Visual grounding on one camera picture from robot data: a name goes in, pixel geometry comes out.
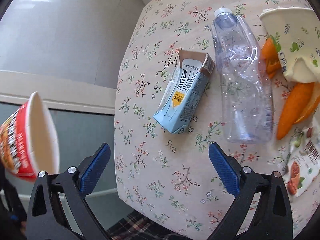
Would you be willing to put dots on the light blue milk carton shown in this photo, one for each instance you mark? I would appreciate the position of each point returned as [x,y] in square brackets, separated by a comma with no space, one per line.
[182,95]

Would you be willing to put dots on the clear plastic bottle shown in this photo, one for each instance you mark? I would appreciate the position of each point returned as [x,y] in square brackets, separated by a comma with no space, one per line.
[247,101]

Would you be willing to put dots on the red instant noodle cup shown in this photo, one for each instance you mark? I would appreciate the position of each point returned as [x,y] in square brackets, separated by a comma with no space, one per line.
[29,141]

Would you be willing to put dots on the plaid fabric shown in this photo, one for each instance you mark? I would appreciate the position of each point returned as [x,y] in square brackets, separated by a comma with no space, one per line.
[137,226]

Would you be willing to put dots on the floral tablecloth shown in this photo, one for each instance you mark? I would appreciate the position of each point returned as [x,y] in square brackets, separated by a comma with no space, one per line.
[169,177]

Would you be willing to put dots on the nut snack wrapper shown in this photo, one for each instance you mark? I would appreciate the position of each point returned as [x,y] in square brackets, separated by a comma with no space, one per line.
[302,160]

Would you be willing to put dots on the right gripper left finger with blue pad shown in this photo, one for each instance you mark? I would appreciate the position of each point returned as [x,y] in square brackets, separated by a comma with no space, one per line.
[46,218]

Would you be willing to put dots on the floral paper cup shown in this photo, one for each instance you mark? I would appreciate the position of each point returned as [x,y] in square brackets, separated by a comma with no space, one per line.
[295,33]

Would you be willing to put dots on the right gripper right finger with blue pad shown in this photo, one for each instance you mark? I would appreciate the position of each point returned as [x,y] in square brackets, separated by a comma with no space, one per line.
[273,216]

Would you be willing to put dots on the small orange peel piece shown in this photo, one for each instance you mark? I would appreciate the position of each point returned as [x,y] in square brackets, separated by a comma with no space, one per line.
[270,56]

